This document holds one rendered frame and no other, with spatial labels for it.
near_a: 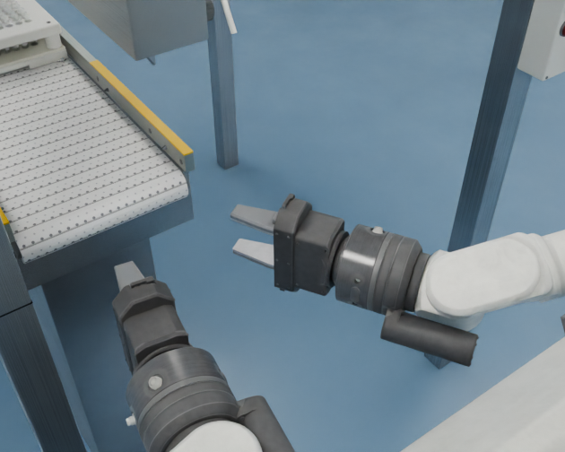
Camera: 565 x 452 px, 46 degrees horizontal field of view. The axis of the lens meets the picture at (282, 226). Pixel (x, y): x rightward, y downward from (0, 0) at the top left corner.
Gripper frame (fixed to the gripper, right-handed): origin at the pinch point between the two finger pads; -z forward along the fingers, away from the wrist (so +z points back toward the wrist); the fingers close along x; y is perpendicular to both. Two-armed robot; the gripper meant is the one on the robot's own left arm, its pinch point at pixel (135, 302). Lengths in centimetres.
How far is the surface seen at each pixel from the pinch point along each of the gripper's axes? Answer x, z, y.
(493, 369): 97, -25, 94
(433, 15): 96, -213, 212
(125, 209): 9.8, -27.1, 5.4
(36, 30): 1, -72, 4
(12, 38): 1, -71, 0
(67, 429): 39.9, -16.9, -11.5
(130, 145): 8.1, -39.9, 10.4
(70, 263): 17.3, -28.1, -3.7
